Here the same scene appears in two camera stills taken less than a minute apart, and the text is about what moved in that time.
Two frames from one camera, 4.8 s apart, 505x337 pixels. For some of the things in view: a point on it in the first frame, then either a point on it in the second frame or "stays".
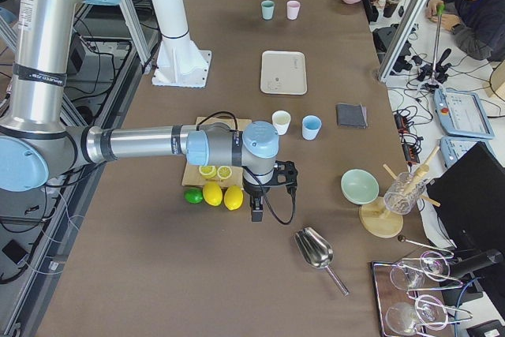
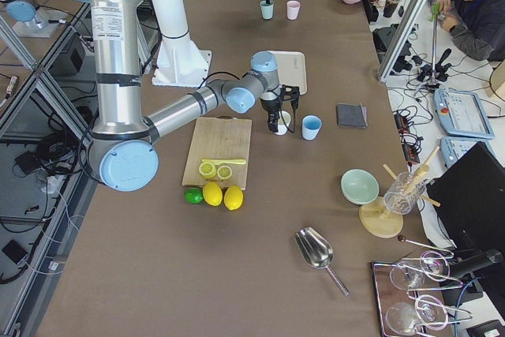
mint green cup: x=267 y=9 stays
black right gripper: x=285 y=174 → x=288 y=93
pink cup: x=293 y=9 stays
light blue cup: x=311 y=125 stays
